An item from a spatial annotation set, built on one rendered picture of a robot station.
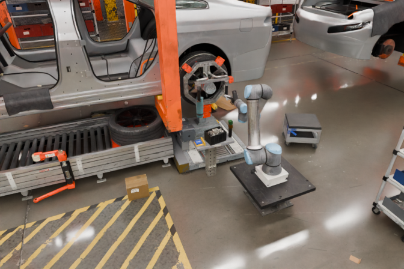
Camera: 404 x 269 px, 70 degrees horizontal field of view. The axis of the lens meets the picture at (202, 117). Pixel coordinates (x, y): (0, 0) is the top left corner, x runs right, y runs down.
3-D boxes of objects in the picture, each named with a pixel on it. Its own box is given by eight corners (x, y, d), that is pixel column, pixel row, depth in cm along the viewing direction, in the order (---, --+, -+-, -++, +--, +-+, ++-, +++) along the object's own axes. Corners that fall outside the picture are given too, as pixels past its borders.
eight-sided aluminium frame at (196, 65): (224, 99, 374) (225, 58, 347) (226, 101, 369) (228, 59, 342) (184, 105, 358) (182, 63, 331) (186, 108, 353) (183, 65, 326)
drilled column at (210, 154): (213, 169, 341) (213, 140, 321) (216, 175, 333) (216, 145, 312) (205, 171, 338) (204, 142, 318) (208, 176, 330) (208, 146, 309)
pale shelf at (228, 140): (228, 134, 329) (228, 132, 328) (234, 143, 315) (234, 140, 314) (192, 142, 317) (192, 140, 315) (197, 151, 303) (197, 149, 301)
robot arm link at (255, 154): (266, 166, 266) (264, 84, 250) (247, 167, 265) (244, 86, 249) (261, 160, 281) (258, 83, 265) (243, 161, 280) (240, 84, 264)
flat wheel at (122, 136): (149, 114, 403) (147, 99, 391) (175, 135, 357) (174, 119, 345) (103, 130, 369) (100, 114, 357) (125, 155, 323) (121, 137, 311)
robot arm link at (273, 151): (282, 165, 271) (284, 149, 262) (265, 167, 269) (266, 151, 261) (277, 155, 284) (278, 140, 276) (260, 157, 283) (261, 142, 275)
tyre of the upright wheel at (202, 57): (210, 103, 400) (228, 58, 378) (216, 110, 381) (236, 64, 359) (165, 92, 369) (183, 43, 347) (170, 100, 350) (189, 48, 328)
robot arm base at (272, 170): (285, 172, 277) (287, 163, 272) (269, 178, 270) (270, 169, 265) (273, 161, 292) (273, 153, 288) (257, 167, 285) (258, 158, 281)
